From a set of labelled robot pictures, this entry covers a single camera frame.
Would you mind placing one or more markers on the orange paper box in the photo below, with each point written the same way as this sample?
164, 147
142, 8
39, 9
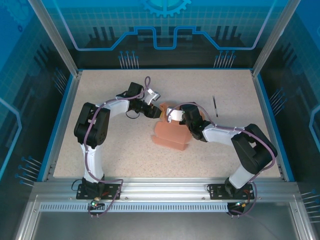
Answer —
170, 135

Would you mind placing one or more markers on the black pen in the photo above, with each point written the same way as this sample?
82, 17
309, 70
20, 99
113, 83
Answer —
215, 107

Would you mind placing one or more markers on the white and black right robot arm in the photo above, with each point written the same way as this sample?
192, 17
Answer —
252, 147

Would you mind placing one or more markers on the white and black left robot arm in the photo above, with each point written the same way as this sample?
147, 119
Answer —
92, 125

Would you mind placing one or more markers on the grey metal shelf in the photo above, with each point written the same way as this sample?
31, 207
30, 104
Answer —
162, 227

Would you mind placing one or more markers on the aluminium mounting rail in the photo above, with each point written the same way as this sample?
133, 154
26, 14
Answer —
162, 187

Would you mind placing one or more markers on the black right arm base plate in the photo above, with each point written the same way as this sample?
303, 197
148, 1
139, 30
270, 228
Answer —
217, 191

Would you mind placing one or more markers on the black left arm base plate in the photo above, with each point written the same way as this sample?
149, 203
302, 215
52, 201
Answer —
112, 191

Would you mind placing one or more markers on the aluminium frame post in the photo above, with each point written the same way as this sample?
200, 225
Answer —
55, 37
272, 37

